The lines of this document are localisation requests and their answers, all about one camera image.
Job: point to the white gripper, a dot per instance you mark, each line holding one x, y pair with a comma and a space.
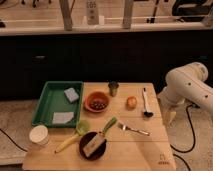
168, 113

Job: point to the silver metal fork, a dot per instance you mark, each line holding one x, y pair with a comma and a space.
125, 128

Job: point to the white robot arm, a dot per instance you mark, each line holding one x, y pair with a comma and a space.
185, 83

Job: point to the black ladle spoon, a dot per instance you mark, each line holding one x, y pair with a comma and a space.
147, 112

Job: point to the orange fruit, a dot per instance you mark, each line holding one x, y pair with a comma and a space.
131, 102

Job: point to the metal cup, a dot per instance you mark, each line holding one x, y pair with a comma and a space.
113, 87

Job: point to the orange bowl with dark food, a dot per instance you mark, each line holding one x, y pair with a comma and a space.
96, 102

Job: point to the dark round plate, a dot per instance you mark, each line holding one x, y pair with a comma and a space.
93, 145

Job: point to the yellow-green spatula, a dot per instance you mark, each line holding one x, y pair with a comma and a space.
81, 129

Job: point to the blue-grey sponge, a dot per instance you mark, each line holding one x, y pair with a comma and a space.
71, 95

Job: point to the grey cloth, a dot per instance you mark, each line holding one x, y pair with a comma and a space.
62, 117

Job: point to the green plastic tray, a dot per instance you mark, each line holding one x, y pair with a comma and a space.
53, 100

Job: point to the white paper cup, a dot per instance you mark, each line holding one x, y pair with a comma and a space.
39, 135

